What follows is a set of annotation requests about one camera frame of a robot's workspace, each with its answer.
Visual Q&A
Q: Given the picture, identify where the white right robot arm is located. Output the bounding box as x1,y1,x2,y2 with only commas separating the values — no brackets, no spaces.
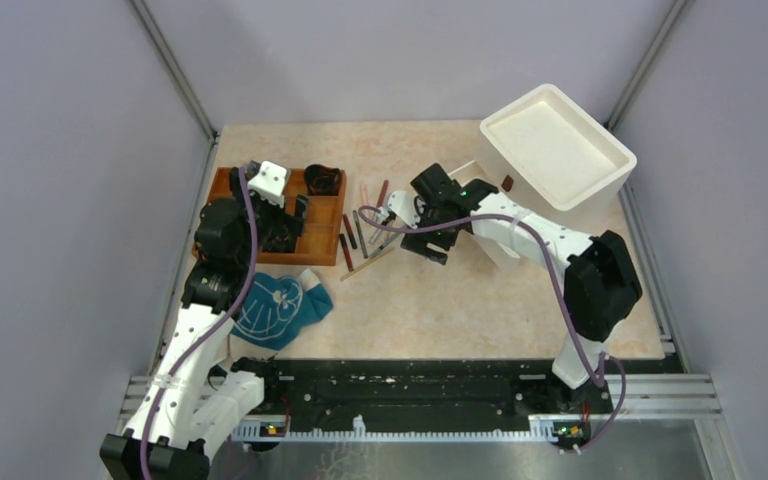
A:
381,164,642,412

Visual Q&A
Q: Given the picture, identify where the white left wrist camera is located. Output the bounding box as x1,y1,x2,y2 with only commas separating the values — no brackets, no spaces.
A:
246,161,290,208

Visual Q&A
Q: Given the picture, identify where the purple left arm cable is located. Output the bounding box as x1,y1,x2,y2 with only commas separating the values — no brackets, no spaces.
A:
138,165,259,480

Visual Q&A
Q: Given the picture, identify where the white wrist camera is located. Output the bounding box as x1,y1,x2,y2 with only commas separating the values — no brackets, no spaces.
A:
246,161,290,208
383,190,420,228

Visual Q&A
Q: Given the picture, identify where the black coiled band top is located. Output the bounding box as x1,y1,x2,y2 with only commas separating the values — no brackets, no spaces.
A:
303,164,343,196

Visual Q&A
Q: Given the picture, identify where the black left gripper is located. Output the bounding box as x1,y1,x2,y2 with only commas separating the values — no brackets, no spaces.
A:
230,167,308,266

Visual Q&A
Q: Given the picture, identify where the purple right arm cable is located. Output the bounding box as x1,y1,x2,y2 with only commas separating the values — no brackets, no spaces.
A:
357,205,628,454

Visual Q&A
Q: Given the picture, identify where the maroon makeup pencil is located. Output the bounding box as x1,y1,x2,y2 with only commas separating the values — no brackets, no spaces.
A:
376,179,389,208

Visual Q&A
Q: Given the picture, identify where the grey makeup pencil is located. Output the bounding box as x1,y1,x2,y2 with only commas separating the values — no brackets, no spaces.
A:
352,210,369,260

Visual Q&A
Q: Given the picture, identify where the wooden compartment tray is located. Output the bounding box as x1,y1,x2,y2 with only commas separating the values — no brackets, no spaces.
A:
191,166,348,268

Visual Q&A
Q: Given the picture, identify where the grey slotted cable duct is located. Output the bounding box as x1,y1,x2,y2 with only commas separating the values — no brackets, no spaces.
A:
230,416,585,445

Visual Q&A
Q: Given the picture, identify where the white drawer organizer box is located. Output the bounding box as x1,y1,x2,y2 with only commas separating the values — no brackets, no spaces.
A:
476,83,638,234

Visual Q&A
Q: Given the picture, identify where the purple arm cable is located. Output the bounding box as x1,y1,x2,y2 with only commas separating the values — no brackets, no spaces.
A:
357,205,628,454
138,165,259,480

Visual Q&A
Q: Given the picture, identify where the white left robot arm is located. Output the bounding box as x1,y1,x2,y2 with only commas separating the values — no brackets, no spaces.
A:
100,193,305,479

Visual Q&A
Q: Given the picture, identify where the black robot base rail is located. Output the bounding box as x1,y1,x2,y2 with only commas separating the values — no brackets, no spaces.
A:
230,357,632,434

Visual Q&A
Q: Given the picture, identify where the pink makeup pencil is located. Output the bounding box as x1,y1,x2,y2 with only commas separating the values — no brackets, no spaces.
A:
359,182,372,206

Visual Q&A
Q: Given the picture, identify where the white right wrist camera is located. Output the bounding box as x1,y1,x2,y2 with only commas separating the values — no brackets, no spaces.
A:
383,190,420,228

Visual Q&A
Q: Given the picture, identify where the teal patterned cloth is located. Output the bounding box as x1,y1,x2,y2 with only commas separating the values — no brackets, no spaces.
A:
231,269,334,352

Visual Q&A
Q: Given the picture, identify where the white pull-out drawer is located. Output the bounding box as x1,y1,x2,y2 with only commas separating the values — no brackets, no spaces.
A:
448,160,494,197

